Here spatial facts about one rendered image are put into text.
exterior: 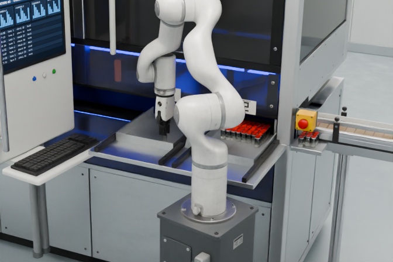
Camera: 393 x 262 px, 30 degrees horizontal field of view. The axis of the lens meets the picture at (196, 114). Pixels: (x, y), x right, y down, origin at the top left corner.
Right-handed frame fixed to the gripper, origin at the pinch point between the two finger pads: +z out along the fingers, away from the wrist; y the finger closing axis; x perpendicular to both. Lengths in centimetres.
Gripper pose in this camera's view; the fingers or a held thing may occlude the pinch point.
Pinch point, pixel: (164, 129)
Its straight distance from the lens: 299.8
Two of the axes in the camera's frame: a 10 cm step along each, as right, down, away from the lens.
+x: -9.2, -1.6, 3.6
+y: 4.0, -3.1, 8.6
